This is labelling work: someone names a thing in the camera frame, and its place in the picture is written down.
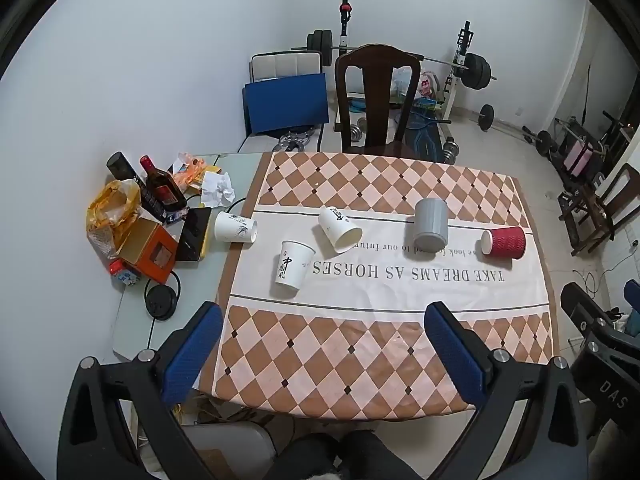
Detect blue board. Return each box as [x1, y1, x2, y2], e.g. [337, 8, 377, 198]
[242, 73, 330, 137]

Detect black dumbbell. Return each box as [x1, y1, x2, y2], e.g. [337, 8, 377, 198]
[522, 125, 559, 157]

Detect white padded seat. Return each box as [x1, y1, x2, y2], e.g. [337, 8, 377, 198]
[250, 51, 323, 84]

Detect short barbell on floor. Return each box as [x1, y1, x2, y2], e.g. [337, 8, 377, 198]
[437, 104, 496, 132]

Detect grey ribbed cup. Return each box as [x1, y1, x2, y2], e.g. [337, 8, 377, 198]
[412, 197, 450, 254]

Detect white barbell rack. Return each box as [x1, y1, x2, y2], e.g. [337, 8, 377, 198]
[332, 0, 474, 126]

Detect white paper cup small print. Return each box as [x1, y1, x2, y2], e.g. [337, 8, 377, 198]
[318, 206, 363, 254]

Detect dark wooden chair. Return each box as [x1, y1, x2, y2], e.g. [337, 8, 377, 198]
[334, 44, 422, 157]

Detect white paper cup bamboo print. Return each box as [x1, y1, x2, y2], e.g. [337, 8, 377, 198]
[214, 211, 259, 245]

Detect barbell with black plates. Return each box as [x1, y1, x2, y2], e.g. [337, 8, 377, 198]
[291, 30, 498, 92]

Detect small red blue packet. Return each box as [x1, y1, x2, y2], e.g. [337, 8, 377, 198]
[108, 259, 142, 286]

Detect white plastic bag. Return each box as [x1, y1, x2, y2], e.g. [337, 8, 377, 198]
[392, 67, 437, 102]

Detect white paper cup black print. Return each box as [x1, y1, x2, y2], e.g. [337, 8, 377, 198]
[273, 239, 317, 297]

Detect checkered printed tablecloth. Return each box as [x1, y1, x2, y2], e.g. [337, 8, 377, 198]
[212, 150, 560, 420]

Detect crumpled white tissue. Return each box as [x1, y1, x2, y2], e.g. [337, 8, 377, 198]
[200, 171, 236, 208]

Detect black smartphone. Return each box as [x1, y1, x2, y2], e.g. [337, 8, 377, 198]
[176, 206, 212, 262]

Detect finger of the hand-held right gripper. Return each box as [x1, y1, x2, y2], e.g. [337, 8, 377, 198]
[620, 279, 640, 338]
[560, 282, 626, 333]

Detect black bottle box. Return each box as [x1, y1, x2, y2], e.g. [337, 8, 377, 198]
[106, 151, 167, 224]

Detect orange snack packets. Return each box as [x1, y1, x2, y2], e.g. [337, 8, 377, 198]
[172, 152, 223, 194]

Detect brown liquor bottle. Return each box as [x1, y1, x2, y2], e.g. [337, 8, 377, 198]
[139, 155, 188, 212]

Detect person's legs in dark trousers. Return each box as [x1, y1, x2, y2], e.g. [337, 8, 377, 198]
[280, 429, 422, 480]

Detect orange gift box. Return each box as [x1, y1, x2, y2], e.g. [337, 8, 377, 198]
[120, 217, 179, 284]

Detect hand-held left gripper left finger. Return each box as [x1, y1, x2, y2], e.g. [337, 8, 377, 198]
[56, 301, 224, 480]

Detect black round socket with cable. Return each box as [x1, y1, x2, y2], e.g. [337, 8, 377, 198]
[144, 271, 182, 320]

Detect yellow plastic bag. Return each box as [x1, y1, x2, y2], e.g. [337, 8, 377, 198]
[86, 179, 143, 260]

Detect grey chair seat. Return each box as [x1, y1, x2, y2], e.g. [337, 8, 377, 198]
[181, 422, 277, 480]

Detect red ribbed paper cup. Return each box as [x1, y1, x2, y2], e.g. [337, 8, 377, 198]
[480, 226, 527, 261]

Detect wooden folding chair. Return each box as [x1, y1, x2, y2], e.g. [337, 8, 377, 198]
[557, 162, 640, 257]

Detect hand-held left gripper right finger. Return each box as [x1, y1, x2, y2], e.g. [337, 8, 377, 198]
[424, 301, 588, 480]

